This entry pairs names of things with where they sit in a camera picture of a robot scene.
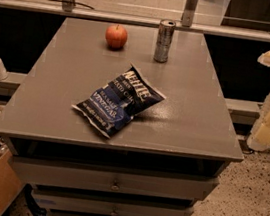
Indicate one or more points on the blue chip bag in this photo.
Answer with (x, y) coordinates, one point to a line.
(114, 105)

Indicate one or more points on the red apple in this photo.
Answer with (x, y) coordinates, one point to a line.
(116, 36)

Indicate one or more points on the top grey drawer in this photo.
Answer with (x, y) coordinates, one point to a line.
(90, 177)

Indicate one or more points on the middle grey drawer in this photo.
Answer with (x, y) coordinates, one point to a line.
(100, 206)

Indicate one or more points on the grey drawer cabinet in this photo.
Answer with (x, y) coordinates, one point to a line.
(97, 132)

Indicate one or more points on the silver drink can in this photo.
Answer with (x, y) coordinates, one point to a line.
(164, 40)

